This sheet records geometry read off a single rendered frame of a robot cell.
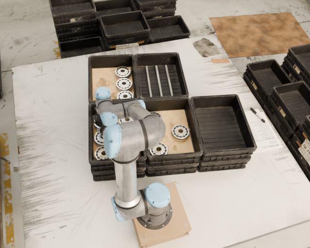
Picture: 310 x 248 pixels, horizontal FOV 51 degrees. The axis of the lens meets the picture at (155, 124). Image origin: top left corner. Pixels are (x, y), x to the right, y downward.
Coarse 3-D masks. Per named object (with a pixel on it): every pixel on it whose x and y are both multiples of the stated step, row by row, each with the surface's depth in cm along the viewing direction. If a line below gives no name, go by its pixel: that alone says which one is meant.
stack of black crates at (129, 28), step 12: (132, 12) 296; (108, 24) 298; (120, 24) 301; (132, 24) 302; (144, 24) 293; (108, 36) 274; (120, 36) 278; (132, 36) 283; (144, 36) 287; (108, 48) 284
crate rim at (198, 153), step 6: (192, 114) 185; (198, 132) 177; (198, 138) 177; (150, 156) 166; (156, 156) 167; (162, 156) 167; (168, 156) 167; (174, 156) 168; (180, 156) 169; (186, 156) 170; (192, 156) 170
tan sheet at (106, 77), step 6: (96, 72) 214; (102, 72) 215; (108, 72) 215; (114, 72) 215; (96, 78) 211; (102, 78) 211; (108, 78) 212; (114, 78) 212; (96, 84) 208; (102, 84) 208; (108, 84) 209; (114, 84) 209; (114, 90) 206; (132, 90) 207; (114, 96) 203
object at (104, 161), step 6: (114, 102) 187; (120, 102) 187; (90, 108) 183; (90, 114) 181; (90, 120) 178; (90, 126) 176; (90, 132) 175; (90, 138) 171; (90, 144) 169; (90, 150) 168; (144, 150) 169; (90, 156) 164; (144, 156) 166; (90, 162) 163; (96, 162) 163; (102, 162) 164; (108, 162) 164
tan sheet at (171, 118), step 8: (160, 112) 197; (168, 112) 197; (176, 112) 198; (184, 112) 198; (168, 120) 194; (176, 120) 194; (184, 120) 194; (168, 128) 190; (168, 136) 187; (168, 144) 183; (176, 144) 184; (184, 144) 184; (168, 152) 180; (176, 152) 181; (184, 152) 181
